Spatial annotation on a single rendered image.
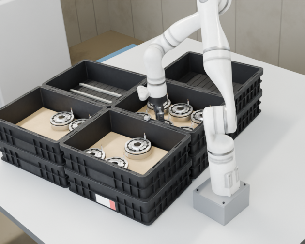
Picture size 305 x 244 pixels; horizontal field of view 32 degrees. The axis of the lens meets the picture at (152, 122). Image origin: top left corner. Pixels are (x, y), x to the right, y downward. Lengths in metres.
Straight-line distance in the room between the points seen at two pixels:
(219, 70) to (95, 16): 3.53
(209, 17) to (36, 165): 0.92
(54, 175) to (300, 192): 0.94
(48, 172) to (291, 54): 2.33
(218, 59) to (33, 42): 2.29
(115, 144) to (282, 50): 2.16
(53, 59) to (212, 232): 2.43
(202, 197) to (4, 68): 2.22
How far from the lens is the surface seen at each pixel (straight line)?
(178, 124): 2.19
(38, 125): 2.31
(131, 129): 2.11
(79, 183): 2.05
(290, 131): 2.39
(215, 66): 1.75
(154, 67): 1.99
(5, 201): 2.16
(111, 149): 2.08
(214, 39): 1.78
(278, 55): 4.05
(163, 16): 4.72
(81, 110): 2.26
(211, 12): 1.81
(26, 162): 2.23
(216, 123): 1.71
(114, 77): 2.49
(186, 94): 2.27
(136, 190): 1.83
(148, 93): 2.06
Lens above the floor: 2.02
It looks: 32 degrees down
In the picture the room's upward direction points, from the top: 5 degrees counter-clockwise
